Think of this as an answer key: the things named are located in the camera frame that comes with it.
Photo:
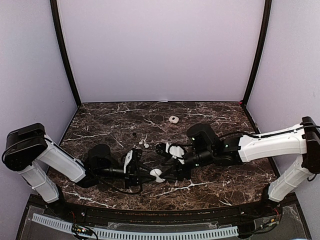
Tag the black frame post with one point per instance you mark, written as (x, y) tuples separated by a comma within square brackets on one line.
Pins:
[(258, 53), (63, 51)]

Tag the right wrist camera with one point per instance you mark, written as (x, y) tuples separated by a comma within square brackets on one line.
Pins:
[(177, 152)]

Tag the white earbud pair on table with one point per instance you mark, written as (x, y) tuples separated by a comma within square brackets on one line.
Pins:
[(144, 143)]

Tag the right black frame post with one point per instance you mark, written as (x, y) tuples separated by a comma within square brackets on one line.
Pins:
[(258, 53)]

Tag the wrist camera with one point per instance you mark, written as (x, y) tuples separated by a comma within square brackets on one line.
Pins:
[(127, 160), (177, 152)]

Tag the black front rail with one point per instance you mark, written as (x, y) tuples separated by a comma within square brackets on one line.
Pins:
[(102, 216)]

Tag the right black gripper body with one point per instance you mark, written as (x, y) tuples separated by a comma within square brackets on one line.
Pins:
[(181, 170)]

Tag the white earbud charging case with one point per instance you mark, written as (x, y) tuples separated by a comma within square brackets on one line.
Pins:
[(157, 174)]

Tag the green circuit board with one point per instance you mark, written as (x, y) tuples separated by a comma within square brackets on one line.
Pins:
[(80, 230)]

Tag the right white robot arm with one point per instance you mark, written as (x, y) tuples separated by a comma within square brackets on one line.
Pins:
[(302, 139)]

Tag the grey slotted cable duct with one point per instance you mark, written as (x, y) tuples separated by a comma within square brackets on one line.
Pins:
[(121, 231)]

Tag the left black frame post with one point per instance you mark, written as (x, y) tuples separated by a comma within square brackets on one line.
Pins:
[(63, 51)]

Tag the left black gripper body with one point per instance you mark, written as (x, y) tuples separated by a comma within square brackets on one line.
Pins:
[(130, 174)]

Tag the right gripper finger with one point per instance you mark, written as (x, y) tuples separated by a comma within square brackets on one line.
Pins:
[(171, 171), (173, 178)]

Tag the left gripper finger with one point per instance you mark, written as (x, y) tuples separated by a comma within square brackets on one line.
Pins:
[(144, 171), (144, 180)]

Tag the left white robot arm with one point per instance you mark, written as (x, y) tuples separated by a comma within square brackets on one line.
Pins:
[(27, 146)]

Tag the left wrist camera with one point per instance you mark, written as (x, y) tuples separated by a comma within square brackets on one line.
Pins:
[(127, 160)]

